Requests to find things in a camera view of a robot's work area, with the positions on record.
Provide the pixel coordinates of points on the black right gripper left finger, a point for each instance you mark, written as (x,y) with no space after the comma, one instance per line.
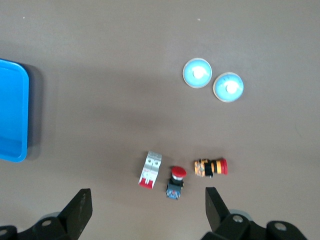
(75,215)

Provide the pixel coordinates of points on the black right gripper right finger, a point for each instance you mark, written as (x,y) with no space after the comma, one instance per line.
(220,220)

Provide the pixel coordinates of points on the blue call bell black marks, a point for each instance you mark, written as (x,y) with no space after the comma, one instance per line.
(228,87)

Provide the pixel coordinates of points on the plain blue call bell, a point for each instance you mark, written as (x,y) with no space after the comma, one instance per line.
(197,73)

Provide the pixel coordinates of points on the orange black striped pushbutton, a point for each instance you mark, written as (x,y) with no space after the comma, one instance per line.
(212,167)

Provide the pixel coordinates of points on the red mushroom emergency stop button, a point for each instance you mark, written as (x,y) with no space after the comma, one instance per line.
(178,172)

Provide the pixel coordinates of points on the white red circuit breaker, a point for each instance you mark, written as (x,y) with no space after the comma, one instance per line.
(150,170)

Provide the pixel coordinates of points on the blue plastic tray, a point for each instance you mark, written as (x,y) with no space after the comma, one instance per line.
(12,112)

